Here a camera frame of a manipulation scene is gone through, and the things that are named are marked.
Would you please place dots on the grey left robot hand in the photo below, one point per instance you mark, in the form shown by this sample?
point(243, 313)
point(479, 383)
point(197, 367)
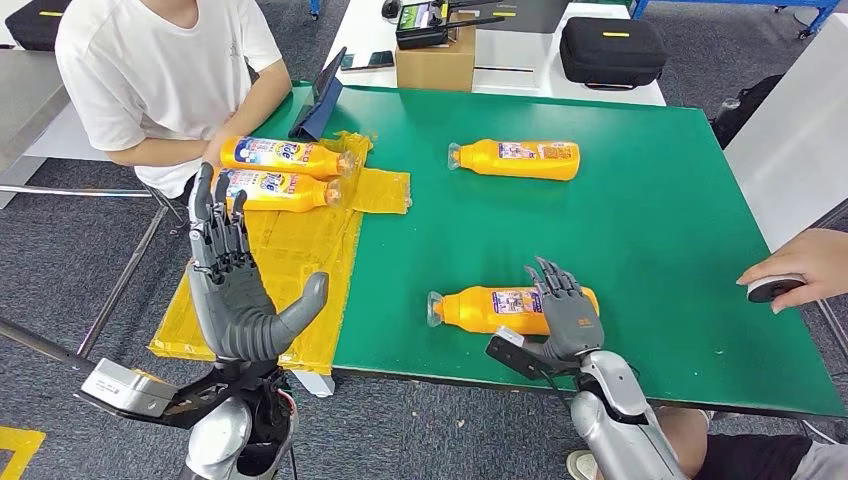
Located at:
point(232, 311)

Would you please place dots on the person's right hand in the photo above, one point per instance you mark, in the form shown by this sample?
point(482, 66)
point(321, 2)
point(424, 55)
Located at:
point(815, 262)

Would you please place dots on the person's left hand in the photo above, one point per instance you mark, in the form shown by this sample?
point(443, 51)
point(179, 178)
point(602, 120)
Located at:
point(213, 149)

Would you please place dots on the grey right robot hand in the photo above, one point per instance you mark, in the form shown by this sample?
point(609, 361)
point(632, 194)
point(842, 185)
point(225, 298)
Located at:
point(573, 324)

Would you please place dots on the black and white puck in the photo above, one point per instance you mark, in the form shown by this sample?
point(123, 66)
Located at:
point(772, 289)

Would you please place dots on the orange detergent bottle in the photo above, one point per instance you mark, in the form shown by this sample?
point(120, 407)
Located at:
point(470, 311)
point(291, 192)
point(484, 159)
point(291, 158)

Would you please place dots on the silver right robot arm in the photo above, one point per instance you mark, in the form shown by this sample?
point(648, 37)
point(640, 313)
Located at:
point(616, 424)

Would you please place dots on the person's right forearm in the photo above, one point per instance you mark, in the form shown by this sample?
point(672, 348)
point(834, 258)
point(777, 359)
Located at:
point(159, 151)

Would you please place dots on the person's left forearm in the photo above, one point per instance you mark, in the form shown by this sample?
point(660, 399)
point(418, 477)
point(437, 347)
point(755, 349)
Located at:
point(265, 99)

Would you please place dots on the yellow taped cardboard sheet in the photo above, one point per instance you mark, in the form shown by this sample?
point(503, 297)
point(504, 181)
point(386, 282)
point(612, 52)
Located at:
point(298, 265)

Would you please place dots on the person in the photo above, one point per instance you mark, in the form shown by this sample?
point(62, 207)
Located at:
point(146, 73)
point(682, 444)

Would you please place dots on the pale grey table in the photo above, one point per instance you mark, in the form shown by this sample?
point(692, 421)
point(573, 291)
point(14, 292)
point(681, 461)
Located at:
point(795, 146)

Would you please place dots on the tablet in blue case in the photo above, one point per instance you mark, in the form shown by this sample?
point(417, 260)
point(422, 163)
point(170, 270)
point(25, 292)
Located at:
point(321, 99)

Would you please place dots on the black backpack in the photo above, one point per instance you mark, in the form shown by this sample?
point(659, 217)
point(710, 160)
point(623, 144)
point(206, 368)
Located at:
point(748, 112)

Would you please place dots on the black smartphone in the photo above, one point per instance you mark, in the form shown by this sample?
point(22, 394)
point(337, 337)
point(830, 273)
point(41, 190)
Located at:
point(378, 60)

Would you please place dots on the stainless steel table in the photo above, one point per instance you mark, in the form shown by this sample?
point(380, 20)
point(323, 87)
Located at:
point(26, 119)

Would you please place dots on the white table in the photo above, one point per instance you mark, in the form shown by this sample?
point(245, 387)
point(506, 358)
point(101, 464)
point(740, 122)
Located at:
point(371, 33)

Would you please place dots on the black carrying case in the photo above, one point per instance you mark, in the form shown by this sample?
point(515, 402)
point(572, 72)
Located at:
point(40, 26)
point(609, 56)

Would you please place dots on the black computer mouse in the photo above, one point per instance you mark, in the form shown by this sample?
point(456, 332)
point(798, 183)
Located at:
point(391, 8)

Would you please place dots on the brown cardboard box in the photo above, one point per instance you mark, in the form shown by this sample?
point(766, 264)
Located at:
point(434, 66)

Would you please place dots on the black antenna remote controller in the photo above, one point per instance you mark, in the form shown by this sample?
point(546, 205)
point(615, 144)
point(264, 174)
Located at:
point(417, 30)

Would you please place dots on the blue metal rack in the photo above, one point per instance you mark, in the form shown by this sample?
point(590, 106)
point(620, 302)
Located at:
point(639, 6)

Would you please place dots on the dark grey flat case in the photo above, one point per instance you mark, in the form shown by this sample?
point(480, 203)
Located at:
point(530, 16)

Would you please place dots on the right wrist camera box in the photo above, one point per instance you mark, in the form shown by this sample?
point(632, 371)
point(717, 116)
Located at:
point(513, 358)

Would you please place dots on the blue metal cart frame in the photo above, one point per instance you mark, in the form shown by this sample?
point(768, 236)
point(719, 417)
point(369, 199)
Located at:
point(315, 6)

